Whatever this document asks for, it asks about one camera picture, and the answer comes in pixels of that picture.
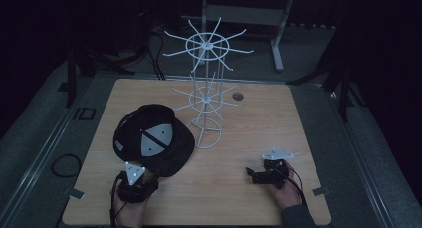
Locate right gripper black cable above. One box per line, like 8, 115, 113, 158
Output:
277, 166, 309, 207

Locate black stand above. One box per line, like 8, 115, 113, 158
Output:
64, 45, 137, 109
287, 18, 367, 123

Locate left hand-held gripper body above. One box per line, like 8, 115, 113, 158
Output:
116, 160, 160, 204

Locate person's right hand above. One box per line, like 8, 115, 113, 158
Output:
265, 159, 304, 210

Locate black floor cables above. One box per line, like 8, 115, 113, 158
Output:
118, 8, 167, 82

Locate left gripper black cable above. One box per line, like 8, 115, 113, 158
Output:
109, 172, 128, 228

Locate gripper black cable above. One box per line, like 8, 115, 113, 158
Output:
109, 172, 128, 228
277, 166, 309, 207

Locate white wire hanging rack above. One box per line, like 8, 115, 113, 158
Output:
162, 17, 255, 150

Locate grey tape piece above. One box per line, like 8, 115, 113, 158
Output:
311, 186, 333, 197
62, 187, 86, 201

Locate black baseball cap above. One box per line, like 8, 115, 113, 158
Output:
112, 103, 196, 178

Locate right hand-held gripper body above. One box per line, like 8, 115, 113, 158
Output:
251, 147, 295, 190

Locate black cable loop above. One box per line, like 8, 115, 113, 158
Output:
51, 153, 84, 179

